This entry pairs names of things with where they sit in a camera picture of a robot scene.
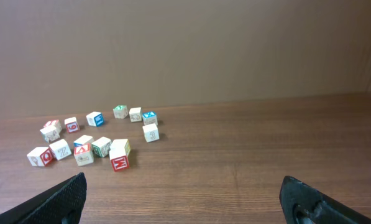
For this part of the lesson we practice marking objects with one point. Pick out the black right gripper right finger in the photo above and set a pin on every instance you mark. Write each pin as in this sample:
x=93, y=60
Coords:
x=302, y=203

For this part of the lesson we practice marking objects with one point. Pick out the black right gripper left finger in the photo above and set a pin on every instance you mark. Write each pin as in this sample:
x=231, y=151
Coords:
x=62, y=203

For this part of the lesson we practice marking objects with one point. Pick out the wooden block red Q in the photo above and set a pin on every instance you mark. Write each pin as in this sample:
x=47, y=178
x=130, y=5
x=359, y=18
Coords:
x=40, y=156

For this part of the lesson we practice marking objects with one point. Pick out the wooden block yellow side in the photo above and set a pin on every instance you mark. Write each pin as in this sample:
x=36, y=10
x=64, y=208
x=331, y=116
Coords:
x=121, y=144

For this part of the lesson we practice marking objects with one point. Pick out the wooden block letter Z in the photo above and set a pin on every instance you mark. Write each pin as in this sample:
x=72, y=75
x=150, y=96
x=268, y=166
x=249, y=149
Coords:
x=60, y=149

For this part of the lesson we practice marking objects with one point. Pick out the wooden block red A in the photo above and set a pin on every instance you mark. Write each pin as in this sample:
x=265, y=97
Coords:
x=84, y=154

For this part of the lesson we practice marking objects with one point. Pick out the wooden block blue side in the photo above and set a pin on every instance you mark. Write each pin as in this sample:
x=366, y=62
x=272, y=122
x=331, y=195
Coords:
x=84, y=139

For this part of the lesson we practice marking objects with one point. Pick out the wooden block green side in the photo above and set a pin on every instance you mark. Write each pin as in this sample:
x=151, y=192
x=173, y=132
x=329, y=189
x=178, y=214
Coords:
x=101, y=147

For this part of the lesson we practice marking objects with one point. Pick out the wooden block teal butterfly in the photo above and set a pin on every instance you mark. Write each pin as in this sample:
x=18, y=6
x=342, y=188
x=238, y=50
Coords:
x=50, y=133

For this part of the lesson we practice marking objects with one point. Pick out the wooden block red I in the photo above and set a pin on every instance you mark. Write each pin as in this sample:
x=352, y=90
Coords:
x=55, y=123

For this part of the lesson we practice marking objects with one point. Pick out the wooden block red M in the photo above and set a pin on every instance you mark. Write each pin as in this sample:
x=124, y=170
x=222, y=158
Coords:
x=119, y=159

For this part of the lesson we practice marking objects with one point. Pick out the wooden block red 6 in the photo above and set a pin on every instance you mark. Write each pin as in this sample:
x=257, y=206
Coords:
x=71, y=125

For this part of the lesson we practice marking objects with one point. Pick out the wooden block blue E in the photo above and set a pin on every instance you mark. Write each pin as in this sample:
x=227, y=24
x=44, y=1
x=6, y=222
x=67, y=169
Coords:
x=95, y=119

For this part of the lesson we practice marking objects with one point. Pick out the wooden block green N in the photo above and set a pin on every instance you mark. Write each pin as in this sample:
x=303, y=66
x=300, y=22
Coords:
x=120, y=111

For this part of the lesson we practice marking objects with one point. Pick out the wooden block number 3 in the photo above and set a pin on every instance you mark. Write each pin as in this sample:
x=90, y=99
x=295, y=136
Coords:
x=151, y=132

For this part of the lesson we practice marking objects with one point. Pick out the plain wooden picture block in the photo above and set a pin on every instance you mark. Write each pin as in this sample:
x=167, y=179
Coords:
x=135, y=114

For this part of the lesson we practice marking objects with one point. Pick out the wooden block blue X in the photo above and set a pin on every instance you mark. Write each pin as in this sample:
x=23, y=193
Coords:
x=150, y=117

